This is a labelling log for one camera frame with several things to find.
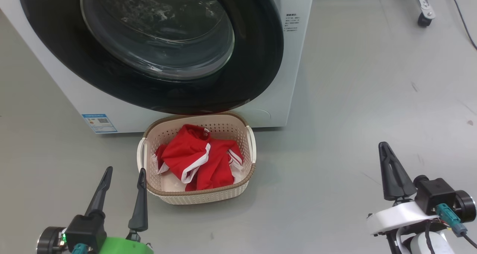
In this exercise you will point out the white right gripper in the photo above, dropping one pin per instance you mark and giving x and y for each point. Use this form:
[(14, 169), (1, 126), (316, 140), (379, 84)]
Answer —
[(398, 216)]

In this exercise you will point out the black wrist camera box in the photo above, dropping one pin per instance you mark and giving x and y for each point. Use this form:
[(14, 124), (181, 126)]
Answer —
[(85, 231), (436, 194)]

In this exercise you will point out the red and white garment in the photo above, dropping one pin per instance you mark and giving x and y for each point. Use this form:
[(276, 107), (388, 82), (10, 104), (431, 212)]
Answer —
[(186, 153)]

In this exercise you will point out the washing machine door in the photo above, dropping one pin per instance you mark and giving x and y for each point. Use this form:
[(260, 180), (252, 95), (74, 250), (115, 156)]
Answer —
[(257, 67)]

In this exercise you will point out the black round left gripper motor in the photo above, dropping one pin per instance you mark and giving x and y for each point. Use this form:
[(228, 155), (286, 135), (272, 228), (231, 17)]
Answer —
[(48, 241)]

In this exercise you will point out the metal leg with caster wheel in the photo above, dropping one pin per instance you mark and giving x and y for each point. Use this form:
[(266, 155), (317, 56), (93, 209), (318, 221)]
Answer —
[(425, 6)]

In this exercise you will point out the round drain filter cover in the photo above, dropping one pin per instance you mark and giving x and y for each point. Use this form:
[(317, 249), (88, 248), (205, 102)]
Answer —
[(261, 116)]

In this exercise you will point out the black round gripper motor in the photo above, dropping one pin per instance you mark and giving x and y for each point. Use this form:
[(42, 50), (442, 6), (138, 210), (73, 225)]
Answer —
[(466, 205), (48, 241)]

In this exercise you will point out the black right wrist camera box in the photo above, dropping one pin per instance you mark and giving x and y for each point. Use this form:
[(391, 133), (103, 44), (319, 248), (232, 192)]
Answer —
[(436, 194)]

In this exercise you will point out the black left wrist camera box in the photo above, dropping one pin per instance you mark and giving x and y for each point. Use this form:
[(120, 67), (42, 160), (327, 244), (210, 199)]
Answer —
[(85, 231)]

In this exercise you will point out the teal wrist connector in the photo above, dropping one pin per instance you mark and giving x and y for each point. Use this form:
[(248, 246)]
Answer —
[(447, 215), (79, 249)]

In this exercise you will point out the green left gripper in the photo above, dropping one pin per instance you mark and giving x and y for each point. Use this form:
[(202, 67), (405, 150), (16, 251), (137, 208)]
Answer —
[(125, 246)]

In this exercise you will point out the black round right gripper motor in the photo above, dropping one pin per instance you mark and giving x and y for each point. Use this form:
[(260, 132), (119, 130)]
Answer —
[(466, 205)]

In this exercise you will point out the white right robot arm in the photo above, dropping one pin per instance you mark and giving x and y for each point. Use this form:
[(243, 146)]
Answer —
[(441, 244)]

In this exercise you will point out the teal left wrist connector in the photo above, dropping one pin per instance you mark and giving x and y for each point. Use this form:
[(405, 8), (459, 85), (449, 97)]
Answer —
[(79, 249)]

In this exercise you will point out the cream plastic laundry basket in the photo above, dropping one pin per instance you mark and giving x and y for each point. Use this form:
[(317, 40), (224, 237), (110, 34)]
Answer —
[(208, 196)]

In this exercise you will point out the blue energy label sticker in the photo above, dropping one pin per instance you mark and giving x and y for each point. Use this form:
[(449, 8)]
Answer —
[(98, 123)]

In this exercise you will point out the small printed text label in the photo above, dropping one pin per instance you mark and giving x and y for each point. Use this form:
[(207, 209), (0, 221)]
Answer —
[(291, 22)]

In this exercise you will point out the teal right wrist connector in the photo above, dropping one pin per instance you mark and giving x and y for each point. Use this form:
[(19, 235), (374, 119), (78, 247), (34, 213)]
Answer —
[(447, 215)]

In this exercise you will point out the white front-load washing machine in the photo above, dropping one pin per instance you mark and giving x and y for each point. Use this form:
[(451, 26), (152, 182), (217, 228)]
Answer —
[(74, 93)]

